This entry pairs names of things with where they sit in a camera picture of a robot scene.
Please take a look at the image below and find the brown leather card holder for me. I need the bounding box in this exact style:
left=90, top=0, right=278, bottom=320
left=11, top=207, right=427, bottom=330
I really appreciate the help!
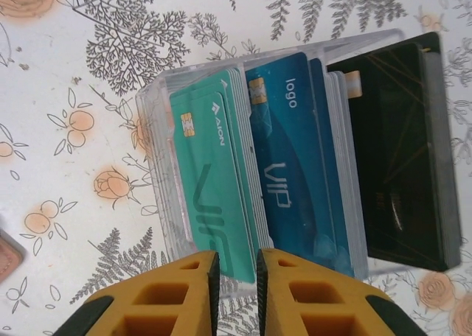
left=0, top=228, right=24, bottom=284

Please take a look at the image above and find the black card stack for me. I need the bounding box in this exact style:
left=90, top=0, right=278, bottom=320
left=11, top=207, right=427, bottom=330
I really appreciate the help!
left=326, top=31, right=465, bottom=273

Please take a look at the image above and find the floral tablecloth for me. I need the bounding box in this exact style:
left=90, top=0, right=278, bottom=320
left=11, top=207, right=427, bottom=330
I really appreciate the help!
left=0, top=0, right=472, bottom=336

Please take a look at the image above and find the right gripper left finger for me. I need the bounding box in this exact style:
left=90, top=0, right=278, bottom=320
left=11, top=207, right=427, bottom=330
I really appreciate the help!
left=55, top=250, right=221, bottom=336

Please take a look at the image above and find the blue VIP card stack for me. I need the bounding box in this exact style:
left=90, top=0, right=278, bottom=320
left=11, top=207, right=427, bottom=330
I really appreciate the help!
left=245, top=52, right=369, bottom=280

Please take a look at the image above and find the green VIP card stack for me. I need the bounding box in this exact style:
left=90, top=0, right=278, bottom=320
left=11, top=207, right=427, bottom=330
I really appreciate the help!
left=168, top=67, right=274, bottom=286

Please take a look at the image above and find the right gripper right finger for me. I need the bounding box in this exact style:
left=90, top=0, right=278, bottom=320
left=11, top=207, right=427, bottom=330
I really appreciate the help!
left=256, top=248, right=423, bottom=336

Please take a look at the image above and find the clear acrylic card box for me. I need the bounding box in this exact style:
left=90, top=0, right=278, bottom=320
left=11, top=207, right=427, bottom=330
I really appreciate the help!
left=134, top=28, right=464, bottom=300

